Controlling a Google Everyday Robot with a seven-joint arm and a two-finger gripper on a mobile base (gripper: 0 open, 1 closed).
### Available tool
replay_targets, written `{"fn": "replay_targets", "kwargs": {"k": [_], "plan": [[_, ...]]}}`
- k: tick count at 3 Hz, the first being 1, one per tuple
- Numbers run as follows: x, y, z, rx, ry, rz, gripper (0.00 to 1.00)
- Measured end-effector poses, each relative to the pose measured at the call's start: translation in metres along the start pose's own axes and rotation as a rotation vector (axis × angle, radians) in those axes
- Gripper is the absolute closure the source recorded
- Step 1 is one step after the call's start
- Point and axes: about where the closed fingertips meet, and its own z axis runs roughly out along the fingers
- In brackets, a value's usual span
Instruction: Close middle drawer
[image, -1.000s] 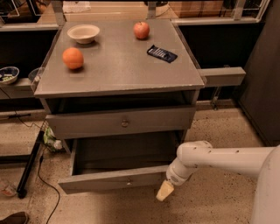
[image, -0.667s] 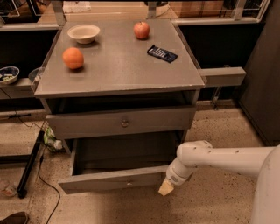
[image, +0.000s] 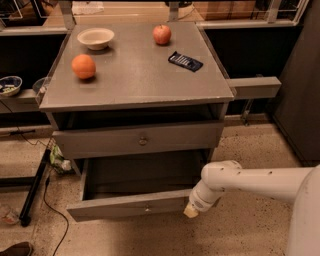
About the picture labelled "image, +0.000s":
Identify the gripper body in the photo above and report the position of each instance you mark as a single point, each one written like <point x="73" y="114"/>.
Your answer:
<point x="199" y="203"/>

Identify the grey drawer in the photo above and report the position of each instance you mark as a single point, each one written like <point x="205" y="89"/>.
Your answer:
<point x="133" y="185"/>
<point x="125" y="140"/>

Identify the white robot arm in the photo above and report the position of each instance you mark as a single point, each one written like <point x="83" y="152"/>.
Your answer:
<point x="298" y="186"/>

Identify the grey top drawer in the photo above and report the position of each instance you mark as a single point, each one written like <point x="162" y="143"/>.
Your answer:
<point x="125" y="140"/>

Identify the grey wooden drawer cabinet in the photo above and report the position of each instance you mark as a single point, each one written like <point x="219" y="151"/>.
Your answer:
<point x="135" y="84"/>

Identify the green white plastic bag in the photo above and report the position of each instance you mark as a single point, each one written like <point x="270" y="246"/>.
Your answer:
<point x="58" y="162"/>

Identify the grey side shelf bar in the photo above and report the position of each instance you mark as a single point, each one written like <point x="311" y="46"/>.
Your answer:
<point x="255" y="87"/>

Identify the dark blue snack packet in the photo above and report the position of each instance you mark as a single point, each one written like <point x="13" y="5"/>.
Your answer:
<point x="185" y="62"/>

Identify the black metal stand leg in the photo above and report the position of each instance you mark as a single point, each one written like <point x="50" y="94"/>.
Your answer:
<point x="24" y="217"/>

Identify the brown shoe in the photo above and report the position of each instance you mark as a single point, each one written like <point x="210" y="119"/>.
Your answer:
<point x="20" y="249"/>

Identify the red apple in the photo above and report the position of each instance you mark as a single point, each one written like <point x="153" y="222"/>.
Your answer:
<point x="161" y="34"/>

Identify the orange fruit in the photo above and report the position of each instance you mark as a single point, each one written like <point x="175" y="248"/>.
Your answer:
<point x="83" y="66"/>

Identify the clear plastic container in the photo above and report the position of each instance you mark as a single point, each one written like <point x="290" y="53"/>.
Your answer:
<point x="40" y="86"/>

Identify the white empty bowl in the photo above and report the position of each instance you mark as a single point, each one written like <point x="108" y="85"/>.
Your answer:
<point x="95" y="38"/>

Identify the blue patterned bowl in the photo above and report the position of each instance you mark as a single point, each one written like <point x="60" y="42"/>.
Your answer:
<point x="10" y="86"/>

